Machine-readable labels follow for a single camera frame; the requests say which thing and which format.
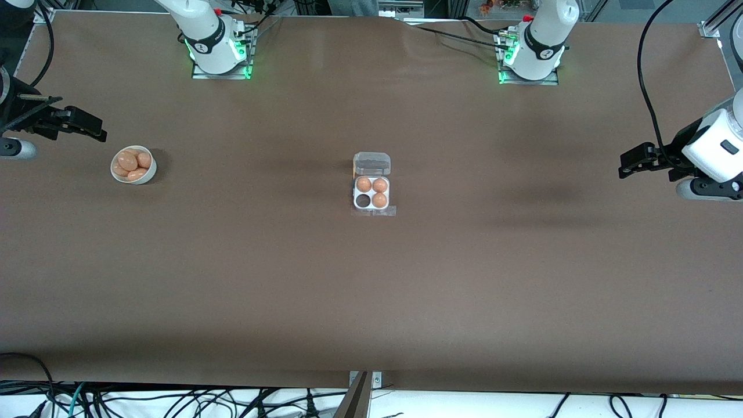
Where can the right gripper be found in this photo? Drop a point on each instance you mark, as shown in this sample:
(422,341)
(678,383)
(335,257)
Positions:
(24,118)

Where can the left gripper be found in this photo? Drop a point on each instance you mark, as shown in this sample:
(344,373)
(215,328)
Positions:
(669,158)

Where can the clear plastic egg box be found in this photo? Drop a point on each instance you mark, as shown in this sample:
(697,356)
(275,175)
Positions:
(371,164)

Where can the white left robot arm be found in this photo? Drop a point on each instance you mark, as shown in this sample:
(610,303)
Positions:
(540,43)

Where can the white round bowl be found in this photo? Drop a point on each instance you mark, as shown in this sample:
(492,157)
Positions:
(150,174)

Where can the small orange object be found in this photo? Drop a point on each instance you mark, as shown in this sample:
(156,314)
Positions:
(486,7)

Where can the clear tape strip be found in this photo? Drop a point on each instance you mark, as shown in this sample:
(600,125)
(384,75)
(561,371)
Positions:
(392,211)

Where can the person in grey trousers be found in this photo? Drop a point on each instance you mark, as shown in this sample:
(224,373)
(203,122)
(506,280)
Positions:
(351,7)

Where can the silver corner bracket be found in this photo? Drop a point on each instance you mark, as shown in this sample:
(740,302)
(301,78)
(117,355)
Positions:
(45,15)

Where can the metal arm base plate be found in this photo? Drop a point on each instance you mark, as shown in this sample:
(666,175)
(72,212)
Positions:
(200,74)
(551,82)

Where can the aluminium frame profile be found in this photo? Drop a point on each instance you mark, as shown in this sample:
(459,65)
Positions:
(715,23)

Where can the silver metal frame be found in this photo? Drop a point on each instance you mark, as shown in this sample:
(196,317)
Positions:
(400,8)

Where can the silver metal bracket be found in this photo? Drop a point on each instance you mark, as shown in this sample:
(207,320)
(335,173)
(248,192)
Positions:
(377,379)

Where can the dark camera pole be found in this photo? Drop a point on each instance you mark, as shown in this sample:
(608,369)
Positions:
(355,400)

